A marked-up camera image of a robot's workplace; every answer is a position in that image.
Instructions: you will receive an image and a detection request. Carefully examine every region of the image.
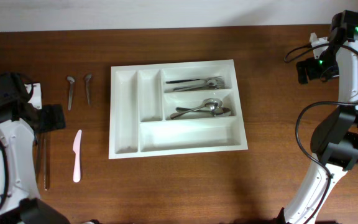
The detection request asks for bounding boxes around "large metal spoon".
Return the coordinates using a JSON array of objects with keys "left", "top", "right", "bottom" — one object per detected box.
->
[
  {"left": 170, "top": 98, "right": 223, "bottom": 119},
  {"left": 175, "top": 106, "right": 232, "bottom": 118}
]

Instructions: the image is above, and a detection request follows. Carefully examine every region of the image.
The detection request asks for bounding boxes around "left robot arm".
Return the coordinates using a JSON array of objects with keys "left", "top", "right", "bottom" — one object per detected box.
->
[{"left": 0, "top": 72, "right": 69, "bottom": 223}]

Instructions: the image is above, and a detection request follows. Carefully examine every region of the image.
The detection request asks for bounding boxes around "small metal spoon right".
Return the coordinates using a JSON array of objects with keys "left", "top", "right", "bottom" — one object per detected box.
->
[{"left": 84, "top": 73, "right": 92, "bottom": 106}]

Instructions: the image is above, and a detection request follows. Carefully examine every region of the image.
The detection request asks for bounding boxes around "small metal spoon left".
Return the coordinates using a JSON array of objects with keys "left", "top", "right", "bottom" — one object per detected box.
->
[{"left": 67, "top": 76, "right": 75, "bottom": 111}]

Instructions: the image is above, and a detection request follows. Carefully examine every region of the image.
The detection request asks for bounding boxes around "metal fork dark handle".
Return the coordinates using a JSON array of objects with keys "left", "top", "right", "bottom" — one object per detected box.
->
[{"left": 165, "top": 77, "right": 224, "bottom": 84}]

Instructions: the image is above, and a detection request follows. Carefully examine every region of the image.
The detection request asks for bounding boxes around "small metal spoon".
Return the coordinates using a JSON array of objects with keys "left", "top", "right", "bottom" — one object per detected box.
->
[
  {"left": 67, "top": 76, "right": 75, "bottom": 111},
  {"left": 84, "top": 73, "right": 92, "bottom": 106}
]

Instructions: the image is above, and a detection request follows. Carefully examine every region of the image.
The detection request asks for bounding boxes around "pink plastic knife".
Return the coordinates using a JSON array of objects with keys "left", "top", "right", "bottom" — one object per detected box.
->
[{"left": 73, "top": 130, "right": 82, "bottom": 183}]

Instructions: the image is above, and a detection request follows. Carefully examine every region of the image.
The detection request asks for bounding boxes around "white cutlery tray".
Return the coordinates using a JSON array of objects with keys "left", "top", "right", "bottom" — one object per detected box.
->
[{"left": 109, "top": 60, "right": 248, "bottom": 159}]

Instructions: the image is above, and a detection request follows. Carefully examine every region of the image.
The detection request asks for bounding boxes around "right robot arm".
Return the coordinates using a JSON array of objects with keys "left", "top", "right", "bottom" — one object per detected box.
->
[{"left": 273, "top": 10, "right": 358, "bottom": 223}]

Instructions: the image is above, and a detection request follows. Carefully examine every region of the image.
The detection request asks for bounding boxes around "dark chopstick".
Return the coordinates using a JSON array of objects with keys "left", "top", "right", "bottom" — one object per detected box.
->
[
  {"left": 35, "top": 134, "right": 42, "bottom": 182},
  {"left": 43, "top": 133, "right": 48, "bottom": 191}
]

